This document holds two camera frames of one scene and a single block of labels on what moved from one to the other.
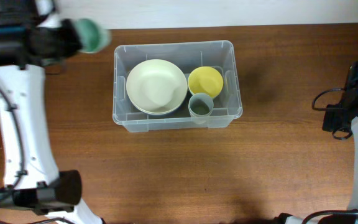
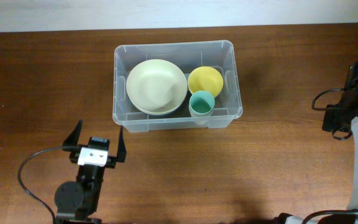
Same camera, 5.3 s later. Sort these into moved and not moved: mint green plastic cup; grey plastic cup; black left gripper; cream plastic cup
Moved: mint green plastic cup; black left gripper
Not moved: cream plastic cup; grey plastic cup
